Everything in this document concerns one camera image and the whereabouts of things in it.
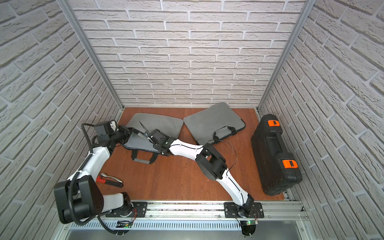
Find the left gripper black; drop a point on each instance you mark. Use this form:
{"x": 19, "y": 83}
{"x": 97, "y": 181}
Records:
{"x": 127, "y": 133}

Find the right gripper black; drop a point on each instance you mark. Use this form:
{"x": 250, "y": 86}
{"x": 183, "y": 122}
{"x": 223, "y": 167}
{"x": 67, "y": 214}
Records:
{"x": 157, "y": 146}

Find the grey laptop bag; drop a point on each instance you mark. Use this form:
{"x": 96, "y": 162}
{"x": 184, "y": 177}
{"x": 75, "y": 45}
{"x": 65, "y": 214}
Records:
{"x": 214, "y": 124}
{"x": 150, "y": 132}

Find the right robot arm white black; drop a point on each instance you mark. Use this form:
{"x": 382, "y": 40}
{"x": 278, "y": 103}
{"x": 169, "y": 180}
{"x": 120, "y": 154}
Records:
{"x": 211, "y": 163}

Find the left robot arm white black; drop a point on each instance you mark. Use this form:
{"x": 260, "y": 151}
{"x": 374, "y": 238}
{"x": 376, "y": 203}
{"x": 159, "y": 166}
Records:
{"x": 79, "y": 199}

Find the left green circuit board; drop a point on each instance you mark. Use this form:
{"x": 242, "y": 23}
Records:
{"x": 124, "y": 224}

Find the green circuit board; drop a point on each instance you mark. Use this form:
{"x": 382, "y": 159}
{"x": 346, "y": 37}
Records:
{"x": 124, "y": 224}
{"x": 253, "y": 222}

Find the right green circuit board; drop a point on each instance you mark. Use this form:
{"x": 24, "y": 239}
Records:
{"x": 253, "y": 222}

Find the black tool case orange latches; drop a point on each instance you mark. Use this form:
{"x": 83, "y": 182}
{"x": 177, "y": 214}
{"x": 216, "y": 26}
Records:
{"x": 277, "y": 167}

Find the red handled pliers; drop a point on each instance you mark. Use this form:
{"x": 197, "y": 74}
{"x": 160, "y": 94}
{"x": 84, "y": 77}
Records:
{"x": 109, "y": 180}

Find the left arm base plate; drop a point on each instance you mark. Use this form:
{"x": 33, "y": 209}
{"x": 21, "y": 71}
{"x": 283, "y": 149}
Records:
{"x": 137, "y": 209}

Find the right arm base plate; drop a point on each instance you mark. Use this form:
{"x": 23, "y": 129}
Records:
{"x": 233, "y": 211}

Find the aluminium front rail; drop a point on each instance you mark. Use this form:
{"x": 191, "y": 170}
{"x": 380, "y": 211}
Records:
{"x": 213, "y": 211}

